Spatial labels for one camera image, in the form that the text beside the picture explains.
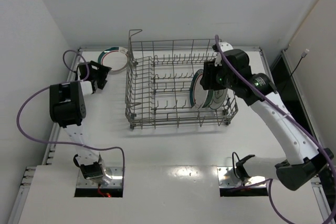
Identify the white plate teal line pattern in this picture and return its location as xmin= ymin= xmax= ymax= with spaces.
xmin=208 ymin=89 xmax=228 ymax=110

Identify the green red rimmed plate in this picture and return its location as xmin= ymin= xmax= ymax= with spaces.
xmin=189 ymin=69 xmax=211 ymax=111
xmin=98 ymin=47 xmax=128 ymax=75

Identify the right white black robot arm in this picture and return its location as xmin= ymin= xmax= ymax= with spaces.
xmin=201 ymin=48 xmax=334 ymax=191

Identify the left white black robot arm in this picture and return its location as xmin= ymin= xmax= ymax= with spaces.
xmin=49 ymin=61 xmax=111 ymax=184

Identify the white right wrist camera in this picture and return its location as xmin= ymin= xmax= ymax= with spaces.
xmin=213 ymin=42 xmax=234 ymax=67

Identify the grey wire dish rack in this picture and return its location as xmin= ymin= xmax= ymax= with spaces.
xmin=125 ymin=29 xmax=238 ymax=130

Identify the black cable with white plug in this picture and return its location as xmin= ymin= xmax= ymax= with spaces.
xmin=287 ymin=48 xmax=310 ymax=78

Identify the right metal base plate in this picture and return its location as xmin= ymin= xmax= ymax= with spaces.
xmin=217 ymin=166 xmax=267 ymax=189

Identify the metal base plate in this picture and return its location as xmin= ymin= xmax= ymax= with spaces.
xmin=217 ymin=166 xmax=267 ymax=189
xmin=76 ymin=167 xmax=123 ymax=189

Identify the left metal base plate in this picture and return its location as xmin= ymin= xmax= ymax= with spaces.
xmin=76 ymin=167 xmax=123 ymax=189

